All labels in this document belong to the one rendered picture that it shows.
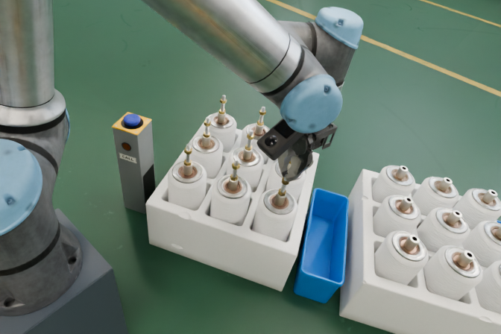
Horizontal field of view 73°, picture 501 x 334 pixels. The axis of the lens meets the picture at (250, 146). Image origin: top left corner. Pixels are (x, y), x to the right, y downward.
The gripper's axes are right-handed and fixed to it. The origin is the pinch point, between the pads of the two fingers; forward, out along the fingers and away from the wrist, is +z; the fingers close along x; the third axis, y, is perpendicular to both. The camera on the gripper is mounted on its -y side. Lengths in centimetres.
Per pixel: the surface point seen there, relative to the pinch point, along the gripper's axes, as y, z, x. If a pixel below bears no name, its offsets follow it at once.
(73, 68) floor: -16, 35, 124
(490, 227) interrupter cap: 43, 9, -33
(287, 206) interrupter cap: 1.4, 9.1, -2.3
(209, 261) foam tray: -13.2, 31.9, 5.7
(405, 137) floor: 95, 34, 13
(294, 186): 8.5, 10.3, 2.5
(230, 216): -8.9, 14.8, 5.3
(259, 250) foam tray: -6.0, 19.5, -3.9
